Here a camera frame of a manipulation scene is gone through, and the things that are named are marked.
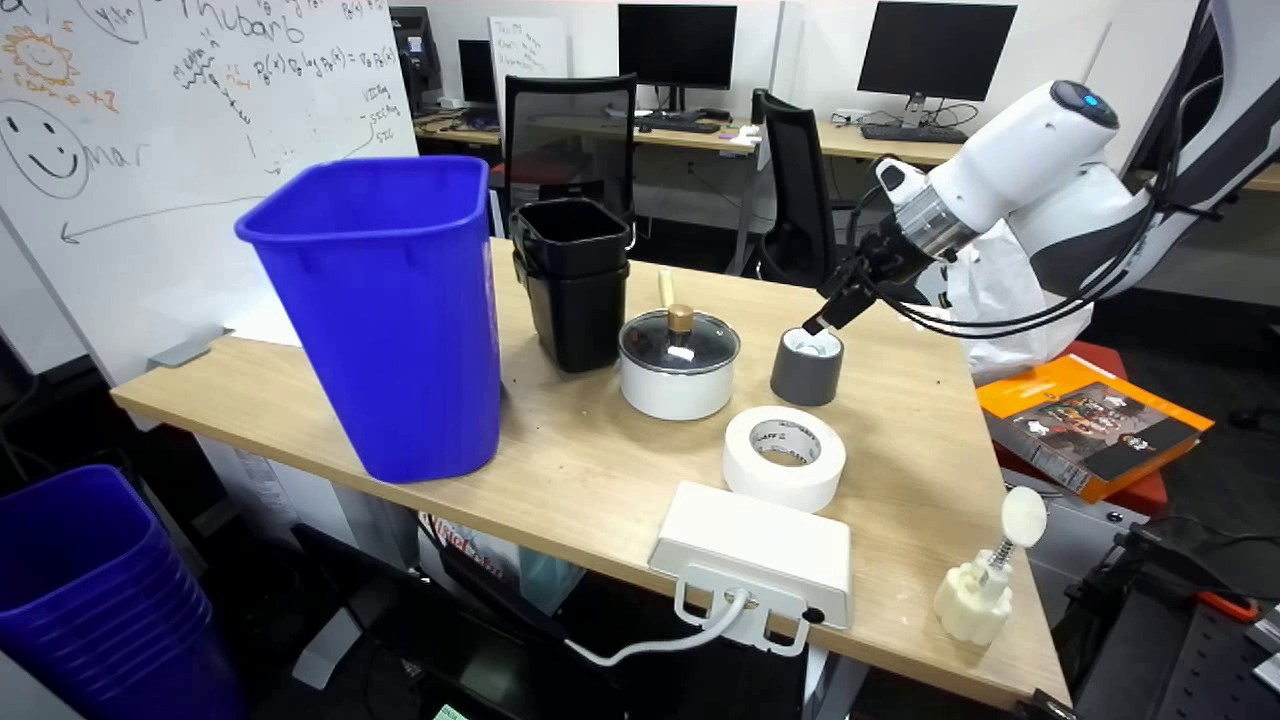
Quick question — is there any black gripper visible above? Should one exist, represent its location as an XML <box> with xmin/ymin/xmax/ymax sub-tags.
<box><xmin>801</xmin><ymin>219</ymin><xmax>934</xmax><ymax>336</ymax></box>

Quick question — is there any white plastic object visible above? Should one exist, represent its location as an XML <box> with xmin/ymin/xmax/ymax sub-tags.
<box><xmin>783</xmin><ymin>326</ymin><xmax>846</xmax><ymax>360</ymax></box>

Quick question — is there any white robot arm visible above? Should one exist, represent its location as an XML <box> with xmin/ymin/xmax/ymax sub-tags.
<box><xmin>804</xmin><ymin>0</ymin><xmax>1280</xmax><ymax>338</ymax></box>

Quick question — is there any grey masking tape roll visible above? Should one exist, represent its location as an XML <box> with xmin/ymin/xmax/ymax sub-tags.
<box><xmin>773</xmin><ymin>336</ymin><xmax>846</xmax><ymax>408</ymax></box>

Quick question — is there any white gaffer tape roll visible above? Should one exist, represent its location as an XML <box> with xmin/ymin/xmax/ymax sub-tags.
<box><xmin>720</xmin><ymin>402</ymin><xmax>847</xmax><ymax>510</ymax></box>

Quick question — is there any white pot with glass lid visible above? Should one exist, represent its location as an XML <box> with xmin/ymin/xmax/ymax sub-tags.
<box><xmin>621</xmin><ymin>304</ymin><xmax>742</xmax><ymax>418</ymax></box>

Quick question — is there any wooden background desk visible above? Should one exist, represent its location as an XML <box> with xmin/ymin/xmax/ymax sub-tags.
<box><xmin>415</xmin><ymin>115</ymin><xmax>961</xmax><ymax>169</ymax></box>

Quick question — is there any white power box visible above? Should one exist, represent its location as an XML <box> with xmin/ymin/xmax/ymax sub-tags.
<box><xmin>647</xmin><ymin>482</ymin><xmax>854</xmax><ymax>628</ymax></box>

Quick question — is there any black small trash bin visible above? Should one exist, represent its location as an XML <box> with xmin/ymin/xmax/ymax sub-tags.
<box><xmin>511</xmin><ymin>194</ymin><xmax>629</xmax><ymax>370</ymax></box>

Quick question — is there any orange book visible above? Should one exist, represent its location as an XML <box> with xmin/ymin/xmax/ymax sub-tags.
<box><xmin>978</xmin><ymin>352</ymin><xmax>1211</xmax><ymax>505</ymax></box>

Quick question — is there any black computer monitor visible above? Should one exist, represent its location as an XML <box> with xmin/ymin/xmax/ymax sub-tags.
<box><xmin>618</xmin><ymin>3</ymin><xmax>738</xmax><ymax>113</ymax></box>

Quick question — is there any black mesh office chair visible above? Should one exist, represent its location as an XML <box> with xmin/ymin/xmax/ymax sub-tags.
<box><xmin>502</xmin><ymin>75</ymin><xmax>636</xmax><ymax>219</ymax></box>

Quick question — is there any small whiteboard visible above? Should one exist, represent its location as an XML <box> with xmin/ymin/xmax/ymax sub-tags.
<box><xmin>490</xmin><ymin>16</ymin><xmax>572</xmax><ymax>79</ymax></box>

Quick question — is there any large blue recycling bin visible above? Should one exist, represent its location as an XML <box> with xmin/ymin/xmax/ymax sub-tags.
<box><xmin>235</xmin><ymin>157</ymin><xmax>502</xmax><ymax>482</ymax></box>

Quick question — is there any whiteboard eraser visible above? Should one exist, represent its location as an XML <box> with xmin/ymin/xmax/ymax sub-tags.
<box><xmin>146</xmin><ymin>326</ymin><xmax>233</xmax><ymax>366</ymax></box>

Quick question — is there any whiteboard with drawings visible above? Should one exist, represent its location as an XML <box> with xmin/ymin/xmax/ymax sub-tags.
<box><xmin>0</xmin><ymin>0</ymin><xmax>415</xmax><ymax>384</ymax></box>

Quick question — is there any stack of blue bins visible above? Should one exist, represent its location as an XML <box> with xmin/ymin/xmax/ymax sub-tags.
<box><xmin>0</xmin><ymin>464</ymin><xmax>246</xmax><ymax>720</ymax></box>

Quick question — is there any white cable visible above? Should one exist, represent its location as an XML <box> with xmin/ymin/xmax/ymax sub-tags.
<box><xmin>560</xmin><ymin>578</ymin><xmax>817</xmax><ymax>673</ymax></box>

